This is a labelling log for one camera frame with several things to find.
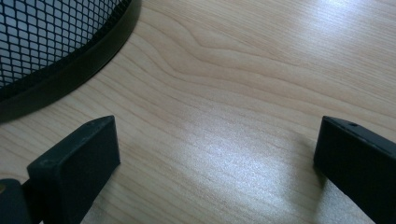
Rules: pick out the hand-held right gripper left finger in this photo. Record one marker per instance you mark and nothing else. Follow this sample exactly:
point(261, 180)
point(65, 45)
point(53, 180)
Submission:
point(74, 168)

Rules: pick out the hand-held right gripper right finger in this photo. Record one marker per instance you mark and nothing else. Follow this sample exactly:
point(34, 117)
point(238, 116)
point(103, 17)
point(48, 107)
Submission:
point(358, 158)

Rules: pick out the black mesh metal basket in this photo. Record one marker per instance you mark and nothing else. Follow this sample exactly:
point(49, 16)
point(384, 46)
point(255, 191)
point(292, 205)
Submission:
point(46, 49)

